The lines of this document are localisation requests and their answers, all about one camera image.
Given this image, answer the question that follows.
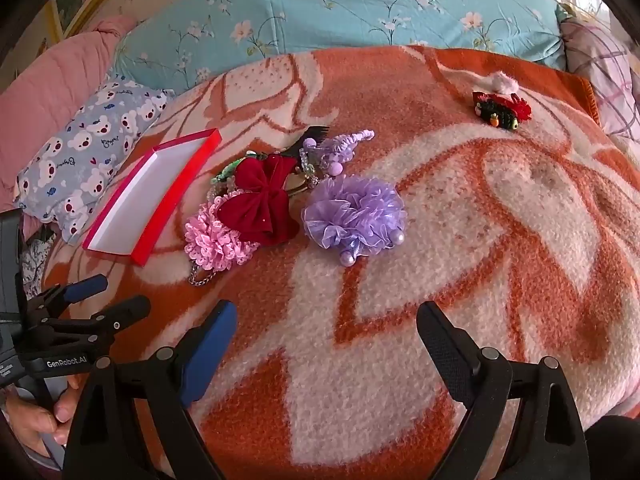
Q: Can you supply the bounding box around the purple organza scrunchie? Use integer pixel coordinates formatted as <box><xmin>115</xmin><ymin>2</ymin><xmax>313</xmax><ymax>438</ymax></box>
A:
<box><xmin>301</xmin><ymin>175</ymin><xmax>408</xmax><ymax>267</ymax></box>

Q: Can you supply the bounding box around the white pearl bracelet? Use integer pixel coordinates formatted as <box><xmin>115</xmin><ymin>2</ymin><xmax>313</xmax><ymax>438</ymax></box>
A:
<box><xmin>207</xmin><ymin>182</ymin><xmax>241</xmax><ymax>206</ymax></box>

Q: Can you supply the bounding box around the blue floral quilt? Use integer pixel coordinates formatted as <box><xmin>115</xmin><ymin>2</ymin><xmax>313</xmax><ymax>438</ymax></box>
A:
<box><xmin>112</xmin><ymin>0</ymin><xmax>568</xmax><ymax>96</ymax></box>

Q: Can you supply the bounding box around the orange and white blanket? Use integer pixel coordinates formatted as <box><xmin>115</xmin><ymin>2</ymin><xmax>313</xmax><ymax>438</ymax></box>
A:
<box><xmin>42</xmin><ymin>45</ymin><xmax>640</xmax><ymax>480</ymax></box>

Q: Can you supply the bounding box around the black hair comb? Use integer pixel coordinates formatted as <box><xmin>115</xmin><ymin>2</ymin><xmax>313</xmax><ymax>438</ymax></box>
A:
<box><xmin>280</xmin><ymin>125</ymin><xmax>331</xmax><ymax>161</ymax></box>

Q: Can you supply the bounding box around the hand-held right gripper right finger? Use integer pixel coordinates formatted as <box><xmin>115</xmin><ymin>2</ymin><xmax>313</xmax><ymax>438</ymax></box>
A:
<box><xmin>416</xmin><ymin>301</ymin><xmax>592</xmax><ymax>480</ymax></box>

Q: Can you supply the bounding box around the red box with white inside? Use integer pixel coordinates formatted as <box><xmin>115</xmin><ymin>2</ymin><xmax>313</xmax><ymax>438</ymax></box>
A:
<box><xmin>81</xmin><ymin>129</ymin><xmax>222</xmax><ymax>267</ymax></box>

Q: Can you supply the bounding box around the bear print pillow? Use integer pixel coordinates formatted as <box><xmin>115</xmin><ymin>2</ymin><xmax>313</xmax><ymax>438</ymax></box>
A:
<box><xmin>14</xmin><ymin>74</ymin><xmax>176</xmax><ymax>246</ymax></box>

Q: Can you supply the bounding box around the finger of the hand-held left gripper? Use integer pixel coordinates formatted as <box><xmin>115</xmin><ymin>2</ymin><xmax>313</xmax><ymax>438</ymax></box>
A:
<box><xmin>25</xmin><ymin>274</ymin><xmax>109</xmax><ymax>321</ymax></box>
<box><xmin>27</xmin><ymin>295</ymin><xmax>152</xmax><ymax>353</ymax></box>

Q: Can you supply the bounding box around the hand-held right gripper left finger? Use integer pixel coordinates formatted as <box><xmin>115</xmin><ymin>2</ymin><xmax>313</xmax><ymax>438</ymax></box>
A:
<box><xmin>62</xmin><ymin>300</ymin><xmax>238</xmax><ymax>480</ymax></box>

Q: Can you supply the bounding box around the person's left hand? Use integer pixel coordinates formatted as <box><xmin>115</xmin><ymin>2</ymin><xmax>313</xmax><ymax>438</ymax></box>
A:
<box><xmin>5</xmin><ymin>384</ymin><xmax>82</xmax><ymax>461</ymax></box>

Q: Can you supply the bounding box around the plaid pillow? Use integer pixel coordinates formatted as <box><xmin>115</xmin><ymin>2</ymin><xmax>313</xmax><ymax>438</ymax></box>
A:
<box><xmin>560</xmin><ymin>15</ymin><xmax>640</xmax><ymax>146</ymax></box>

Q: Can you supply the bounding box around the dark red velvet bow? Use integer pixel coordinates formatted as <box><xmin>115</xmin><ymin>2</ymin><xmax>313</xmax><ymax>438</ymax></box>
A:
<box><xmin>216</xmin><ymin>155</ymin><xmax>301</xmax><ymax>247</ymax></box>

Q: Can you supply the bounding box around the small purple beaded scrunchie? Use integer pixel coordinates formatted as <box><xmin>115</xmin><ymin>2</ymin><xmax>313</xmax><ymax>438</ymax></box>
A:
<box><xmin>300</xmin><ymin>129</ymin><xmax>376</xmax><ymax>176</ymax></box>

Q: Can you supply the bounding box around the white fluffy hair clip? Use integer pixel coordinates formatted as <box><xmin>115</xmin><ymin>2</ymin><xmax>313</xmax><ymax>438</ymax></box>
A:
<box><xmin>487</xmin><ymin>71</ymin><xmax>521</xmax><ymax>95</ymax></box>

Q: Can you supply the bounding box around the clear crystal bracelet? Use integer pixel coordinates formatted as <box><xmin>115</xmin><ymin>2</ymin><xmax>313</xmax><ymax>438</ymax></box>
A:
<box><xmin>298</xmin><ymin>146</ymin><xmax>321</xmax><ymax>186</ymax></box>

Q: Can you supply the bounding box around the colourful bead bracelet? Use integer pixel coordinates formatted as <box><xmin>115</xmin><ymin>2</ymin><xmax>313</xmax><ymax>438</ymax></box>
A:
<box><xmin>215</xmin><ymin>157</ymin><xmax>248</xmax><ymax>183</ymax></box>

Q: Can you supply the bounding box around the pink flower scrunchie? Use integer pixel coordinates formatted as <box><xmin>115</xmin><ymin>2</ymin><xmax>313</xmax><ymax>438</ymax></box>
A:
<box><xmin>184</xmin><ymin>195</ymin><xmax>261</xmax><ymax>270</ymax></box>

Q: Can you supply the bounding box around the red and black crochet clip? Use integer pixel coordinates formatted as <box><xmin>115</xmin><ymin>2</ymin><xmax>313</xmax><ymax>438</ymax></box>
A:
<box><xmin>472</xmin><ymin>90</ymin><xmax>533</xmax><ymax>131</ymax></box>

